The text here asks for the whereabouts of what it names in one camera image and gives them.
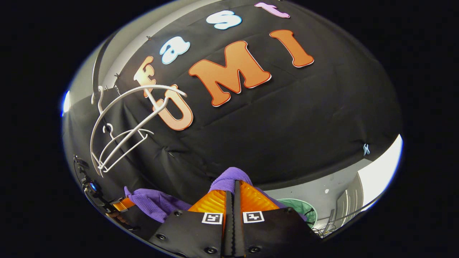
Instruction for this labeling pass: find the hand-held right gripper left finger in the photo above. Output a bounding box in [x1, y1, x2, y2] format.
[149, 189, 233, 258]

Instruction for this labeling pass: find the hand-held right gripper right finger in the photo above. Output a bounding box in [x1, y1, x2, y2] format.
[233, 180, 316, 258]

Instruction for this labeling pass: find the green laundry hamper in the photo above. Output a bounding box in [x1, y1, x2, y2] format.
[277, 198, 318, 230]

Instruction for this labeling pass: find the purple corduroy jacket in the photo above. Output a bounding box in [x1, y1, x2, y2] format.
[124, 167, 309, 223]

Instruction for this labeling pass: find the white plastic hanger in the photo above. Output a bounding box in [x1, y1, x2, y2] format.
[90, 84, 188, 178]
[99, 124, 155, 172]

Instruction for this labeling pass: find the black clothes rack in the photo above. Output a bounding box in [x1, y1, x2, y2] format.
[91, 34, 120, 95]

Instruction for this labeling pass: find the grey ribbed panel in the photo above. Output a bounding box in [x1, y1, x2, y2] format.
[335, 174, 364, 226]

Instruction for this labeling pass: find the black backdrop cloth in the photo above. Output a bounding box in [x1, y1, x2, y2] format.
[63, 0, 403, 201]

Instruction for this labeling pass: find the white board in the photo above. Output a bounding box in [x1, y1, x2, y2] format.
[359, 136, 403, 210]

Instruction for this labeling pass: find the black cable bundle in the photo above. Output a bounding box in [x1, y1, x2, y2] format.
[312, 210, 339, 238]

